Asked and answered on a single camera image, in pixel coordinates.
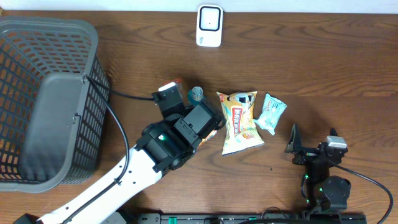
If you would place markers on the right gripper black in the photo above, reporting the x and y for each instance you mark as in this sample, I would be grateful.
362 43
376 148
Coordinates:
306 154

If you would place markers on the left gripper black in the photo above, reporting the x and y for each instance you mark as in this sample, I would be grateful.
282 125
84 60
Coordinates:
185 106

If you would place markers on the orange tissue pack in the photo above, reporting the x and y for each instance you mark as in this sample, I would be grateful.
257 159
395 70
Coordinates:
208 137

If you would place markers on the blue mouthwash bottle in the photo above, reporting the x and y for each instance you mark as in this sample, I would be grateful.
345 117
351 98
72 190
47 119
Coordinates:
195 95

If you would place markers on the yellow snack chip bag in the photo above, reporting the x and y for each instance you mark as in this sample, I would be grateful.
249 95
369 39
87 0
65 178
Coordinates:
241 131

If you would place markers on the teal wet wipes pack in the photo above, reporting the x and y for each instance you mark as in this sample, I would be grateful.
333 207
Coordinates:
272 110

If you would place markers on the orange chocolate bar wrapper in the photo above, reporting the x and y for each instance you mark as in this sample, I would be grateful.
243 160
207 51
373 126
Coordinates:
176 81

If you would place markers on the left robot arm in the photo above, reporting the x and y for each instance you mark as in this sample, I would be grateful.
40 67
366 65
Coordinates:
162 147

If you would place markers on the white barcode scanner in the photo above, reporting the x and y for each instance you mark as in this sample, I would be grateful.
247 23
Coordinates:
209 25

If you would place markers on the grey plastic mesh basket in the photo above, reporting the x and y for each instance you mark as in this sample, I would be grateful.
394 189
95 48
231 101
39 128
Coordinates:
53 89

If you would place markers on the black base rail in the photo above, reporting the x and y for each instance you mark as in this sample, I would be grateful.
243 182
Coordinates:
151 218

